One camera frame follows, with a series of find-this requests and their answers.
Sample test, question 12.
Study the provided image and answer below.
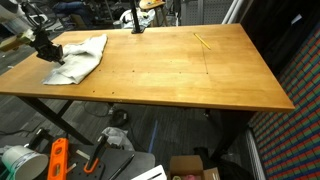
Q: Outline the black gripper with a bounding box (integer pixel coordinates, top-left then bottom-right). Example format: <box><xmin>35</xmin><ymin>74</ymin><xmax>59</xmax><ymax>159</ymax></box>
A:
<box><xmin>32</xmin><ymin>29</ymin><xmax>67</xmax><ymax>66</ymax></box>

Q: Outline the white woven cloth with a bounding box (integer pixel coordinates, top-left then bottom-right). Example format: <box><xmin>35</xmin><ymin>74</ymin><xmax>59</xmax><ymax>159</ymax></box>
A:
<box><xmin>41</xmin><ymin>33</ymin><xmax>109</xmax><ymax>86</ymax></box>

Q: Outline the seated person in jeans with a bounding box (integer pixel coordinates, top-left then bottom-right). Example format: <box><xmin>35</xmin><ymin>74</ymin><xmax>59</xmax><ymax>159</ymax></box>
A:
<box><xmin>52</xmin><ymin>1</ymin><xmax>96</xmax><ymax>18</ymax></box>

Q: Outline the crumpled white sheet pile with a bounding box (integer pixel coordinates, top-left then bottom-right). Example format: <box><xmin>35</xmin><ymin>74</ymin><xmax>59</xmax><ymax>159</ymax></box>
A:
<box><xmin>119</xmin><ymin>8</ymin><xmax>156</xmax><ymax>30</ymax></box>

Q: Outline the white plastic bag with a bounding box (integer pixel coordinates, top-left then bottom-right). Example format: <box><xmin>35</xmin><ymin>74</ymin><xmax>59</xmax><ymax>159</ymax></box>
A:
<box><xmin>100</xmin><ymin>126</ymin><xmax>136</xmax><ymax>152</ymax></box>

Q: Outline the black orange bar clamp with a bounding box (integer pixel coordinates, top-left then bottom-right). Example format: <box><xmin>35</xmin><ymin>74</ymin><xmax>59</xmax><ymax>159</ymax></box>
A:
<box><xmin>83</xmin><ymin>133</ymin><xmax>110</xmax><ymax>174</ymax></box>

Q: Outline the round wooden side table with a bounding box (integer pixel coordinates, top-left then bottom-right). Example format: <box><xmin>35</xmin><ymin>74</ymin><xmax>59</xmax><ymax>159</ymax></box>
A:
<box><xmin>138</xmin><ymin>0</ymin><xmax>168</xmax><ymax>27</ymax></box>

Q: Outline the white paper cup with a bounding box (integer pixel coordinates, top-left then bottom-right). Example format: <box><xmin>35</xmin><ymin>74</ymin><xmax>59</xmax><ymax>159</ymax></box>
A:
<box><xmin>1</xmin><ymin>144</ymin><xmax>50</xmax><ymax>180</ymax></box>

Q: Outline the blue floor tape strip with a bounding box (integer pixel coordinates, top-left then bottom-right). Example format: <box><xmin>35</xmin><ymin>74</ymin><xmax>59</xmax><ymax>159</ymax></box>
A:
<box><xmin>148</xmin><ymin>119</ymin><xmax>160</xmax><ymax>154</ymax></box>

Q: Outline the black pen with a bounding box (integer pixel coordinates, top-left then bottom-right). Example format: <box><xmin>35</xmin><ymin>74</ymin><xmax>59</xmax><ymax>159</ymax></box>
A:
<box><xmin>108</xmin><ymin>153</ymin><xmax>136</xmax><ymax>180</ymax></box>

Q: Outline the black perforated plate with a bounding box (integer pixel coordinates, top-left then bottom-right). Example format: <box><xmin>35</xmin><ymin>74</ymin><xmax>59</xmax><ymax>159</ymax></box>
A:
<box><xmin>64</xmin><ymin>146</ymin><xmax>156</xmax><ymax>180</ymax></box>

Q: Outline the yellow pencil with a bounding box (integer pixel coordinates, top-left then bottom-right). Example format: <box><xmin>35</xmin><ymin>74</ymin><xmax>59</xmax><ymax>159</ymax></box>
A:
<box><xmin>193</xmin><ymin>32</ymin><xmax>212</xmax><ymax>50</ymax></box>

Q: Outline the white flat box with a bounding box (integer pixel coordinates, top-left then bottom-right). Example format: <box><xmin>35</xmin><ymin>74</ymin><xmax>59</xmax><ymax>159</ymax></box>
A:
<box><xmin>130</xmin><ymin>164</ymin><xmax>168</xmax><ymax>180</ymax></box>

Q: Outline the grey perforated metal panel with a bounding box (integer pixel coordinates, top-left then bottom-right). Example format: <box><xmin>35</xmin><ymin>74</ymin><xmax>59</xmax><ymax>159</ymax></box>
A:
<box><xmin>179</xmin><ymin>0</ymin><xmax>234</xmax><ymax>26</ymax></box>

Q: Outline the small open cardboard box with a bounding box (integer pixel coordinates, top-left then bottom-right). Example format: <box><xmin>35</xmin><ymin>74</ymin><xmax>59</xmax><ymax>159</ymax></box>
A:
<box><xmin>167</xmin><ymin>154</ymin><xmax>222</xmax><ymax>180</ymax></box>

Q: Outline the white leaning pipe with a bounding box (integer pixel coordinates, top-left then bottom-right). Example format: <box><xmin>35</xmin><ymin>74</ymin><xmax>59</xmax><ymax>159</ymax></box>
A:
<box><xmin>221</xmin><ymin>0</ymin><xmax>242</xmax><ymax>24</ymax></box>
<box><xmin>229</xmin><ymin>0</ymin><xmax>250</xmax><ymax>24</ymax></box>

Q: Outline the black curtain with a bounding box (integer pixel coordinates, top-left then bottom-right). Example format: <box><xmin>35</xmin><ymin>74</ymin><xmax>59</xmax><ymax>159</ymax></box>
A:
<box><xmin>239</xmin><ymin>0</ymin><xmax>320</xmax><ymax>79</ymax></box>

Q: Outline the black table frame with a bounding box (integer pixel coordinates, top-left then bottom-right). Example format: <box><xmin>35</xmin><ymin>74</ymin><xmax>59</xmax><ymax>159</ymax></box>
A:
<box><xmin>15</xmin><ymin>95</ymin><xmax>256</xmax><ymax>164</ymax></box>

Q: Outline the black clamp handle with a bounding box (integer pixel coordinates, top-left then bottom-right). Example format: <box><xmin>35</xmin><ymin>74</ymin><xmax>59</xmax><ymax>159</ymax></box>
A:
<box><xmin>28</xmin><ymin>127</ymin><xmax>52</xmax><ymax>150</ymax></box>

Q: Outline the black camera stand pole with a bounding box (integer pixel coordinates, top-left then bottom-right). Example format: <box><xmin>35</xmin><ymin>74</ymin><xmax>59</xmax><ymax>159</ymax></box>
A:
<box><xmin>129</xmin><ymin>0</ymin><xmax>146</xmax><ymax>35</ymax></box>

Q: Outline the black power adapter with cable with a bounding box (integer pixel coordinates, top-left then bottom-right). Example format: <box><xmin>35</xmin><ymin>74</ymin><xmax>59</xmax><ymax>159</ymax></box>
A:
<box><xmin>83</xmin><ymin>100</ymin><xmax>130</xmax><ymax>128</ymax></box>

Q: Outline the white slotted rail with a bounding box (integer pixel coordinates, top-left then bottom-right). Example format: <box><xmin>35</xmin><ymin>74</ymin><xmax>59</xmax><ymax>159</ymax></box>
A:
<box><xmin>244</xmin><ymin>128</ymin><xmax>268</xmax><ymax>180</ymax></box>

